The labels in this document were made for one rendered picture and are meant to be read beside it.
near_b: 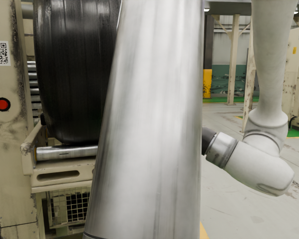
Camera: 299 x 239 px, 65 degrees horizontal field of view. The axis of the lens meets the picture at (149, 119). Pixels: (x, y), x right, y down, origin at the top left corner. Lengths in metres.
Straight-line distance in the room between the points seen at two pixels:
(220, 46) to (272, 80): 10.45
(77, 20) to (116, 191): 0.54
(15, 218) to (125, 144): 0.87
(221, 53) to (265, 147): 10.42
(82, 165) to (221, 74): 10.33
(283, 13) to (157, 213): 0.39
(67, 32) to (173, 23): 0.45
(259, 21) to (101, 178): 0.39
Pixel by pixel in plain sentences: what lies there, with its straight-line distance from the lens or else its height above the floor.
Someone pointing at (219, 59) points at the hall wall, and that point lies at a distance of 10.98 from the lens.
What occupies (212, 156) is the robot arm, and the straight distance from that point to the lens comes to 0.65.
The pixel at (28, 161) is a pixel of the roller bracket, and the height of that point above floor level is 0.90.
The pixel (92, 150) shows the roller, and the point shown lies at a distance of 0.83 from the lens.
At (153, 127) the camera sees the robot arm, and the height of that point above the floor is 1.12.
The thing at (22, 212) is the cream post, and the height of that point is 0.67.
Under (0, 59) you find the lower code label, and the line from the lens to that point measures 0.89.
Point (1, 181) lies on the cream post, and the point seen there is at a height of 0.80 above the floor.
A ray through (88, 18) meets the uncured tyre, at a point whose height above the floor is 1.30.
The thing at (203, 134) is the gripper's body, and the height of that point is 1.00.
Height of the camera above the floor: 1.17
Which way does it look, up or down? 12 degrees down
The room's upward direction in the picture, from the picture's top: straight up
